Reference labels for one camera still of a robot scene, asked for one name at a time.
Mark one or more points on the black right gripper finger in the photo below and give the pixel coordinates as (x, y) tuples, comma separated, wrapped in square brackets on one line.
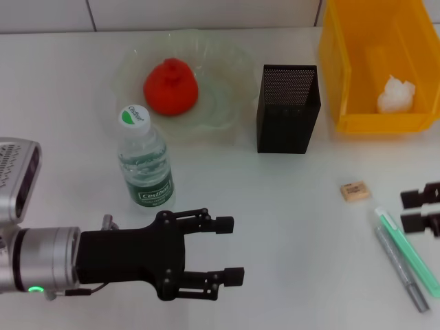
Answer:
[(416, 198), (416, 222)]

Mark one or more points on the clear green-label water bottle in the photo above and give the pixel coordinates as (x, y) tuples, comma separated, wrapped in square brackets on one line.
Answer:
[(148, 172)]

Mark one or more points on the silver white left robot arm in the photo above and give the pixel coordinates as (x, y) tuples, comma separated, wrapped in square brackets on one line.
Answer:
[(41, 258)]

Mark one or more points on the yellow plastic bin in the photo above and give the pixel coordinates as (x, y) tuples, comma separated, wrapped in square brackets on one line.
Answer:
[(357, 68)]

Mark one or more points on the mint green pen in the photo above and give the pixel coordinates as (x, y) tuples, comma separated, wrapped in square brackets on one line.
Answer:
[(405, 244)]

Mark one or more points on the white paper ball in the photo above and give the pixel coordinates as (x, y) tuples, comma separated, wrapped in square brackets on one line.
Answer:
[(395, 96)]

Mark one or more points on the green glass fruit plate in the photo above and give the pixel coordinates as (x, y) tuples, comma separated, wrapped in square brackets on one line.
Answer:
[(220, 89)]

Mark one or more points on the grey silver pen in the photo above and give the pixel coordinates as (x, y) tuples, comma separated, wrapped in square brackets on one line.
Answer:
[(395, 261)]

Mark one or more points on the black mesh pen holder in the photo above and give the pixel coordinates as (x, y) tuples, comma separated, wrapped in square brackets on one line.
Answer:
[(287, 130)]

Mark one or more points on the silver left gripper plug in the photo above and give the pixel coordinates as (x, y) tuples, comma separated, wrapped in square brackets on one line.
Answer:
[(109, 223)]

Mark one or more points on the beige eraser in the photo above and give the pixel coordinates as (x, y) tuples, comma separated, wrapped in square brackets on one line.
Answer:
[(355, 192)]

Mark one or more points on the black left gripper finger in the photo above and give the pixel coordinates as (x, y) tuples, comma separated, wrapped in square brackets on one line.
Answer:
[(225, 225), (234, 276)]

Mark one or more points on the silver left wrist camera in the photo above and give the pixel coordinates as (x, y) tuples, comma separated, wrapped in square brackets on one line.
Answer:
[(15, 175)]

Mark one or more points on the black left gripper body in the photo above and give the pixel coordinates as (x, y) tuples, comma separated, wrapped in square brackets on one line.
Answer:
[(130, 254)]

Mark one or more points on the red-orange knitted orange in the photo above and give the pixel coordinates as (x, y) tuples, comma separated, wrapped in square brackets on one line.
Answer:
[(170, 91)]

